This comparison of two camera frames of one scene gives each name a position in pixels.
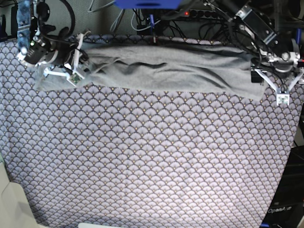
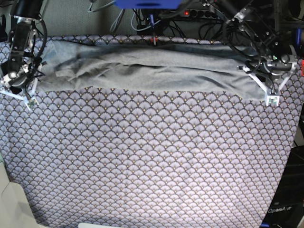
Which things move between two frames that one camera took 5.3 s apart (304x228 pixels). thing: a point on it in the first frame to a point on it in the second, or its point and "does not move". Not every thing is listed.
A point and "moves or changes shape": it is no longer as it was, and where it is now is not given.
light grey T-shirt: (223, 68) moves or changes shape
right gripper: (279, 65) does not move
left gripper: (62, 48) to (17, 81)
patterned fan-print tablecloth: (96, 158) does not move
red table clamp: (152, 42) does not move
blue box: (147, 4) does not move
